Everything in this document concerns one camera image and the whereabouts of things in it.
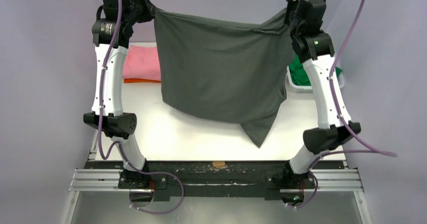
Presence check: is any aluminium frame rail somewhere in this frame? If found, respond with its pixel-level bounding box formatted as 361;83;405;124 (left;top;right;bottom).
279;168;364;194

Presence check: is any folded pink t shirt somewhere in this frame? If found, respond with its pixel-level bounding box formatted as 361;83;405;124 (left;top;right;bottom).
122;45;161;81

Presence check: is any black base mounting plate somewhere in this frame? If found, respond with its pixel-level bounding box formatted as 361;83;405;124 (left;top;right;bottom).
84;160;345;203

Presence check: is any brown tape piece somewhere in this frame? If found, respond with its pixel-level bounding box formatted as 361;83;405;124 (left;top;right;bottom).
212;161;226;169

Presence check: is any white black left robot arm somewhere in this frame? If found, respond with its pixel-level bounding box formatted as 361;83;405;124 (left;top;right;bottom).
83;0;154;189

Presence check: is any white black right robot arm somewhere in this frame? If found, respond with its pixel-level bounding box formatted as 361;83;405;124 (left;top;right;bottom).
282;0;361;187

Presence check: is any folded orange t shirt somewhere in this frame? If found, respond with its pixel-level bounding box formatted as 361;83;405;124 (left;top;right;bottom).
123;79;161;84

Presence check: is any white perforated laundry basket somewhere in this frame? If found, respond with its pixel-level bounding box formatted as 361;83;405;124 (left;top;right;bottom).
286;67;345;93

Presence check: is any dark grey t shirt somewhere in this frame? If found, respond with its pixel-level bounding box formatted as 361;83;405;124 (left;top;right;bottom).
154;9;295;146

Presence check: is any green t shirt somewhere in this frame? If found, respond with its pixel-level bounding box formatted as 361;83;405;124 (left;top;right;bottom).
289;53;335;86

